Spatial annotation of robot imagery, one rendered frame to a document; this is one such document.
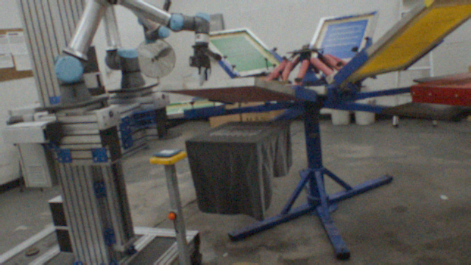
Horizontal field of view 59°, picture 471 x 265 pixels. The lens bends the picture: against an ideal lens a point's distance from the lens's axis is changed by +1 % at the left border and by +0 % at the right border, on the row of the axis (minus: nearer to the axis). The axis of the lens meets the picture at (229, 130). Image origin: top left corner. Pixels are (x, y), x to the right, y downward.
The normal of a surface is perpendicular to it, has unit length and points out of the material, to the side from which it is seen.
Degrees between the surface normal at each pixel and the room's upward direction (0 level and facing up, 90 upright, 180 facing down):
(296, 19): 90
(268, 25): 90
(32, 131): 90
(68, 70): 96
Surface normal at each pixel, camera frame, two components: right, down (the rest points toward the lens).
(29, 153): -0.37, 0.25
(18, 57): 0.85, -0.02
